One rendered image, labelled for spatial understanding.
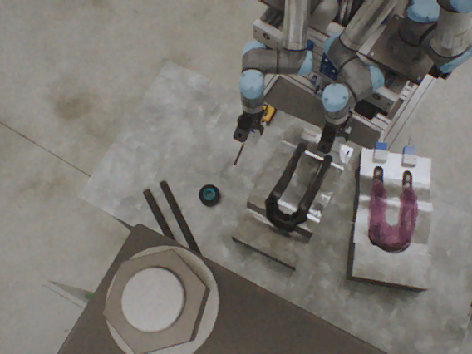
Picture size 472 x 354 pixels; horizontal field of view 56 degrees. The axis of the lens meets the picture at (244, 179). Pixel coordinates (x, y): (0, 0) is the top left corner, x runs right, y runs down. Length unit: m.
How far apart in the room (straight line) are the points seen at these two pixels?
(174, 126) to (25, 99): 1.50
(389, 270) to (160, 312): 1.28
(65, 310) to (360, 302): 1.03
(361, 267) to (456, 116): 1.61
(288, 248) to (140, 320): 1.24
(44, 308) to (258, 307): 0.71
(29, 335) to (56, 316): 0.07
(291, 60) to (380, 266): 0.75
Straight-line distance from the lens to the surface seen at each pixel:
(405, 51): 1.75
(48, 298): 1.10
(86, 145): 2.89
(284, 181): 1.67
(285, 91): 2.61
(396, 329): 1.74
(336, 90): 1.38
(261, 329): 0.46
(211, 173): 1.78
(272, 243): 1.64
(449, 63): 1.60
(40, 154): 2.98
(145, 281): 0.43
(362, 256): 1.62
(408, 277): 1.65
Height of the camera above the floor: 2.47
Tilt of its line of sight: 71 degrees down
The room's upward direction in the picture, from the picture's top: 6 degrees counter-clockwise
